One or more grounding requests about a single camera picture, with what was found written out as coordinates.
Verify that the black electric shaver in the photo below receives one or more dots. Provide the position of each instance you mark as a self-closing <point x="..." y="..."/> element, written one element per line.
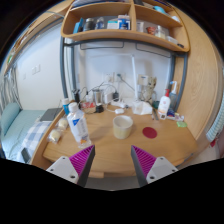
<point x="77" y="96"/>

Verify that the silver metal cup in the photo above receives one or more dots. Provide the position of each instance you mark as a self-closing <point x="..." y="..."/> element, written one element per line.
<point x="97" y="96"/>

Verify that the blue tube white cap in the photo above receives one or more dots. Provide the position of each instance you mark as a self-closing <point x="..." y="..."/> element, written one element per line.
<point x="66" y="107"/>

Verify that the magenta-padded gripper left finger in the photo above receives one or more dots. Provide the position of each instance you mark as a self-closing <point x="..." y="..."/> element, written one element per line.
<point x="68" y="166"/>

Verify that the teal bed mattress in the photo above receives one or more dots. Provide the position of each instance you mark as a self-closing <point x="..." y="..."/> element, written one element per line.
<point x="20" y="130"/>

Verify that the wrapped bread bun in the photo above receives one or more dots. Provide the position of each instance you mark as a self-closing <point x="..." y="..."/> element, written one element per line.
<point x="63" y="123"/>
<point x="54" y="135"/>

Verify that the teal pillow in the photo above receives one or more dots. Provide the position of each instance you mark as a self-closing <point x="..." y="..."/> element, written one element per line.
<point x="8" y="116"/>

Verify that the small white oval case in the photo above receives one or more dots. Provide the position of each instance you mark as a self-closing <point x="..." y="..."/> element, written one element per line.
<point x="119" y="111"/>

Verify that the wooden shelf unit with items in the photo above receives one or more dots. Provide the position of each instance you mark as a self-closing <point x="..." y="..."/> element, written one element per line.
<point x="110" y="35"/>

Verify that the striped towel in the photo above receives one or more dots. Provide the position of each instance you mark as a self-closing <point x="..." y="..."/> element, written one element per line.
<point x="216" y="123"/>

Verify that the clear water bottle blue label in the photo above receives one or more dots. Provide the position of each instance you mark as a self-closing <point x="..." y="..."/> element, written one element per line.
<point x="78" y="125"/>

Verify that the wooden robot figure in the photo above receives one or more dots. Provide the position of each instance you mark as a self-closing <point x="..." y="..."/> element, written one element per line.
<point x="151" y="88"/>

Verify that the dark grey laptop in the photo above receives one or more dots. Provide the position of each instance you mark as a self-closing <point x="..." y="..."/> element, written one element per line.
<point x="50" y="114"/>

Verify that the flat round red coaster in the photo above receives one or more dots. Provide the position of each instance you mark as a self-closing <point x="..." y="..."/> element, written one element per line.
<point x="149" y="132"/>

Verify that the blue white plaid blanket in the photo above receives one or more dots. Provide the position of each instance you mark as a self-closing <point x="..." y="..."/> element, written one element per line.
<point x="35" y="135"/>

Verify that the pale yellow mug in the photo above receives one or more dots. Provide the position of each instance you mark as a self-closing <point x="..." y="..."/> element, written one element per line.
<point x="122" y="128"/>

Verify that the white cream tube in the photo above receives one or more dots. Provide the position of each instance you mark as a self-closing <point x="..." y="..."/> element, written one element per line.
<point x="178" y="117"/>

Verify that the white lotion bottle red pump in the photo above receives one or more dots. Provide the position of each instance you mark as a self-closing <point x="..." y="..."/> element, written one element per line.
<point x="163" y="103"/>

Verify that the white desk lamp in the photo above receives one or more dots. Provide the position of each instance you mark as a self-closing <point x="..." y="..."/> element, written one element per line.
<point x="134" y="80"/>

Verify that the grey metal desk frame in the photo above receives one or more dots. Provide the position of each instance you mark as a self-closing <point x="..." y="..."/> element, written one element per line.
<point x="62" y="66"/>

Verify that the black charger block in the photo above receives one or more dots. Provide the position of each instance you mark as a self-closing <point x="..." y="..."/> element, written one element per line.
<point x="99" y="108"/>

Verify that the white power strip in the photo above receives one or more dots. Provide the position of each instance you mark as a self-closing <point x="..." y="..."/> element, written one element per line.
<point x="118" y="103"/>

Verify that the white power adapter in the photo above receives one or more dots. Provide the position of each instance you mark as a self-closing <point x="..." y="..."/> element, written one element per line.
<point x="107" y="97"/>

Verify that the small blue box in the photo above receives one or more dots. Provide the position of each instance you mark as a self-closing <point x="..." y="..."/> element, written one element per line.
<point x="170" y="112"/>

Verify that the white tissue pack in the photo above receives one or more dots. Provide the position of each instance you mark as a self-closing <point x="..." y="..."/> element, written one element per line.
<point x="142" y="108"/>

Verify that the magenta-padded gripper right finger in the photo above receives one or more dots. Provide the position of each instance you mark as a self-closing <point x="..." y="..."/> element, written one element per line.
<point x="156" y="166"/>

